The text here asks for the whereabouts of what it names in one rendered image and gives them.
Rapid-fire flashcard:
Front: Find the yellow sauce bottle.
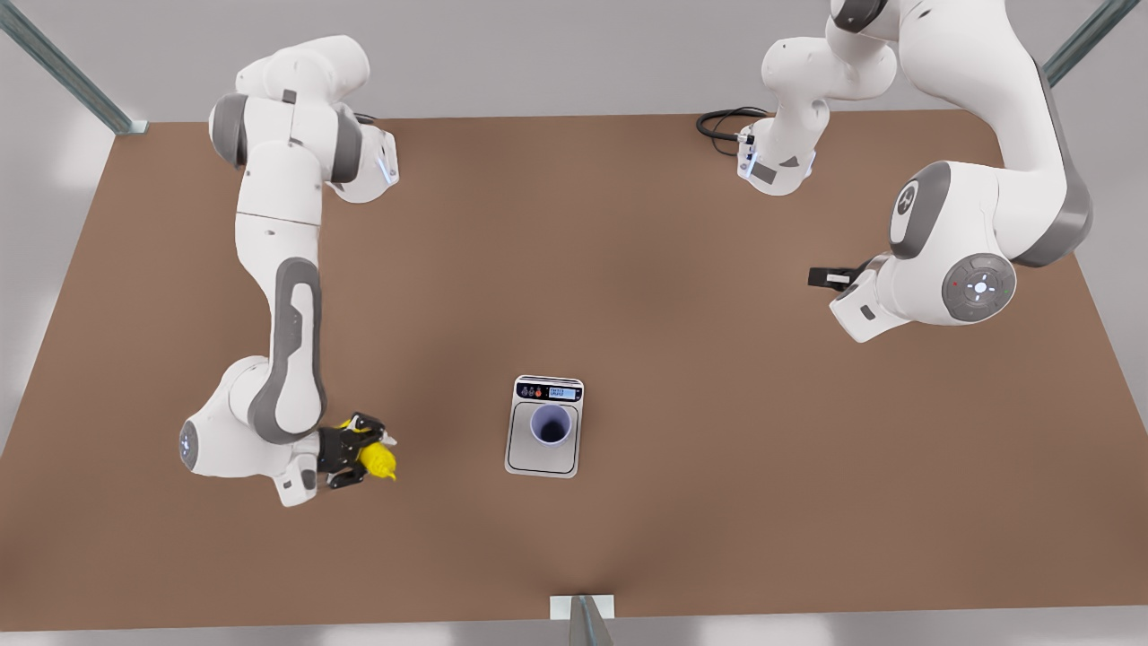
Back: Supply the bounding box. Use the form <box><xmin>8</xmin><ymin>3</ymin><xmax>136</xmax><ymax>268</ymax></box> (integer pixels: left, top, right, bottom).
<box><xmin>338</xmin><ymin>420</ymin><xmax>398</xmax><ymax>484</ymax></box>

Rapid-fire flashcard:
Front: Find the blue-grey cup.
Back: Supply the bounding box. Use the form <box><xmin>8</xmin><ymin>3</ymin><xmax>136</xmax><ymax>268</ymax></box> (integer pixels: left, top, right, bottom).
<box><xmin>528</xmin><ymin>404</ymin><xmax>574</xmax><ymax>448</ymax></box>

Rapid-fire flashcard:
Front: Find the silver kitchen scale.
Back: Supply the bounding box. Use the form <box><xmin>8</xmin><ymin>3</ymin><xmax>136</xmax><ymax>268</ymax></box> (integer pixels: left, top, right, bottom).
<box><xmin>503</xmin><ymin>375</ymin><xmax>586</xmax><ymax>480</ymax></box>

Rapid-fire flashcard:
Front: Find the black cable loop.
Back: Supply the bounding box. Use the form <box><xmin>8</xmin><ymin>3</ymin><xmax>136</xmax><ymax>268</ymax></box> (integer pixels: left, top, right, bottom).
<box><xmin>696</xmin><ymin>107</ymin><xmax>774</xmax><ymax>160</ymax></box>

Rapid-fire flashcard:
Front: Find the silver frame post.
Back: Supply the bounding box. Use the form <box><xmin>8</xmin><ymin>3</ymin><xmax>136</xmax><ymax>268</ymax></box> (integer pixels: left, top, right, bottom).
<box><xmin>1043</xmin><ymin>0</ymin><xmax>1142</xmax><ymax>88</ymax></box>
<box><xmin>0</xmin><ymin>0</ymin><xmax>150</xmax><ymax>136</ymax></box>
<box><xmin>549</xmin><ymin>593</ymin><xmax>618</xmax><ymax>646</ymax></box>

